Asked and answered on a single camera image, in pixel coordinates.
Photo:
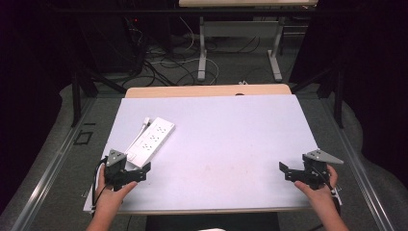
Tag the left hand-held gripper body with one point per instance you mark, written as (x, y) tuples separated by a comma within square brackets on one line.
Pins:
[(116, 163)]

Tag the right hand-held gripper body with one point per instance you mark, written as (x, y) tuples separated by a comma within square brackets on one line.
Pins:
[(317, 166)]

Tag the white power strip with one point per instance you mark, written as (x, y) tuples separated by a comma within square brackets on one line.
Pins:
[(150, 142)]

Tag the person's right hand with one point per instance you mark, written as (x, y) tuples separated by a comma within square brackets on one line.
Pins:
[(316, 195)]

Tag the person's left hand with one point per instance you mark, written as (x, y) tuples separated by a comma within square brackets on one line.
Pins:
[(110, 195)]

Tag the white table mat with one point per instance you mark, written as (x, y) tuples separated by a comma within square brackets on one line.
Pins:
[(224, 150)]

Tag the black metal stand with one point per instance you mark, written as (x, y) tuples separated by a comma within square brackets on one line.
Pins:
[(80, 93), (333, 86)]

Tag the wooden table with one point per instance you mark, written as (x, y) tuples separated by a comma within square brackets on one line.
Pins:
[(208, 90)]

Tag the dark curtain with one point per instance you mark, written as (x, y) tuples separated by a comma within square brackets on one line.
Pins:
[(29, 96), (375, 80)]

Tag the white desk with metal legs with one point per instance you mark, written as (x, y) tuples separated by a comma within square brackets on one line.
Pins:
[(240, 29)]

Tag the metal floor rail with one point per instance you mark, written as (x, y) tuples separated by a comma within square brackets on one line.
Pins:
[(48, 173), (359, 166)]

